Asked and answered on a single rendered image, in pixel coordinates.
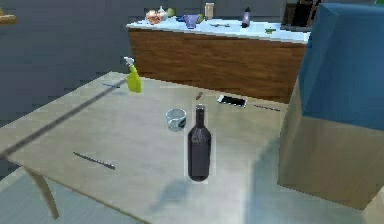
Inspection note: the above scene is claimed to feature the wooden wall shelf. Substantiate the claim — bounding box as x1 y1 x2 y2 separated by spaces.
0 7 18 25

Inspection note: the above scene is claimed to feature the dark pepper shaker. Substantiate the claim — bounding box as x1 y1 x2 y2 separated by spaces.
241 7 252 29

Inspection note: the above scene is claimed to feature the yellow-green spray bottle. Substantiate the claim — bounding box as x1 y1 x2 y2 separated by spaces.
123 56 143 94

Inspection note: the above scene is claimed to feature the clear glass cup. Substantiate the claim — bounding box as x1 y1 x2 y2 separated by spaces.
165 108 187 132

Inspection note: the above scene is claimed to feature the beige wooden table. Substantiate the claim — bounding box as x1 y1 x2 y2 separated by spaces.
0 71 384 224

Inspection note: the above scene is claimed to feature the pink round vase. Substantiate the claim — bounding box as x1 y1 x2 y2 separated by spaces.
145 9 162 26

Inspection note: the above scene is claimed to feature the long dark knife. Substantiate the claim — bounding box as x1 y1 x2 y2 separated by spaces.
72 151 116 171

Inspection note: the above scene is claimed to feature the blue-grey glass bowl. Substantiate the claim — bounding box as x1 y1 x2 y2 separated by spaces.
182 14 200 30

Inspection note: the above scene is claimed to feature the dark wine bottle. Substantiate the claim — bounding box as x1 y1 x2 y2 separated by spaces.
187 104 212 183

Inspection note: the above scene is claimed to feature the thin dark pen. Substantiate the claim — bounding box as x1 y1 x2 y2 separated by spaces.
253 104 281 112

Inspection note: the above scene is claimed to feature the wooden kitchen counter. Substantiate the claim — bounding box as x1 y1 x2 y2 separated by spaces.
126 17 312 104

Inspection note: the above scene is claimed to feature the blue-backed wooden chair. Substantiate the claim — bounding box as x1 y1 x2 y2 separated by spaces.
277 3 384 211

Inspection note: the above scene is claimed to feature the dark wooden chair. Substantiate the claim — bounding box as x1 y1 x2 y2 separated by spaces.
281 0 323 33

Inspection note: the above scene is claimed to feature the black smartphone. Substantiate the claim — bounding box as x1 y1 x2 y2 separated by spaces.
216 94 248 109

